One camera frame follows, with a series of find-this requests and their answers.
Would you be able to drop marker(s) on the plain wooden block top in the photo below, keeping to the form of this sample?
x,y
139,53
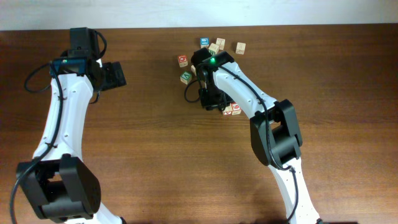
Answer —
x,y
221,43

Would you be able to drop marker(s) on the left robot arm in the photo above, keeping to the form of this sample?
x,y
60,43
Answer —
x,y
56,182

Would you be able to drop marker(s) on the red side wooden block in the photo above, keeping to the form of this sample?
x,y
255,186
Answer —
x,y
228,110

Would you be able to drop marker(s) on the far right wooden block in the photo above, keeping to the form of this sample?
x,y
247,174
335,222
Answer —
x,y
240,48

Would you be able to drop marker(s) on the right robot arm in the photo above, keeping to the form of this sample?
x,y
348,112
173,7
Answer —
x,y
274,128

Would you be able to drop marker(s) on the blue top wooden block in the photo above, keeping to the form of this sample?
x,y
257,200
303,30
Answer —
x,y
204,42

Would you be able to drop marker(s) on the green top wooden block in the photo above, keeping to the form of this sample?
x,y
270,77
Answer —
x,y
186,77

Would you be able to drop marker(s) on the blue side wooden block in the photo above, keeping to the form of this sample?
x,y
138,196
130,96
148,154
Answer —
x,y
193,69

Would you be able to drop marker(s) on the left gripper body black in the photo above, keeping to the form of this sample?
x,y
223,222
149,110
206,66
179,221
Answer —
x,y
111,78

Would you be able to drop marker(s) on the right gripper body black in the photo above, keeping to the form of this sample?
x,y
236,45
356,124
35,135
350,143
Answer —
x,y
213,98

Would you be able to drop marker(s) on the green side wooden block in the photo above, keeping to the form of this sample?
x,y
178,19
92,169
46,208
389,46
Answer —
x,y
213,49

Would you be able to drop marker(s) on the red number wooden block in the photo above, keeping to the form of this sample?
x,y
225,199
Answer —
x,y
236,109

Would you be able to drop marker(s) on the red top wooden block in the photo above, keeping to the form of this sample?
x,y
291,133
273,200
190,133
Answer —
x,y
182,60

